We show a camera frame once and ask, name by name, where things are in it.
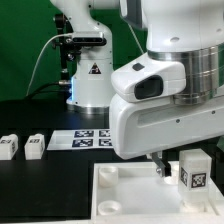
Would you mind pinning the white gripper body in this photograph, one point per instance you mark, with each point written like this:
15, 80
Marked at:
150, 126

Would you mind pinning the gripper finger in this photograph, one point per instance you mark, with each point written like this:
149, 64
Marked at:
161, 167

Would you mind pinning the white square tabletop tray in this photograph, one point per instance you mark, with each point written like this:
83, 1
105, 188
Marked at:
134, 193

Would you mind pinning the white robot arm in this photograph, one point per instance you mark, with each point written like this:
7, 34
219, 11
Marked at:
187, 31

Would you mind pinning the white marker sheet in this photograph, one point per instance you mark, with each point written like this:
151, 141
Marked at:
80, 139

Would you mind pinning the white L-shaped obstacle wall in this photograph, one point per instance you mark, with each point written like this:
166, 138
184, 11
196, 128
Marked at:
216, 189

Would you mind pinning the black camera stand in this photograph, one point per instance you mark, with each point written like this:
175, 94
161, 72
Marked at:
68, 50

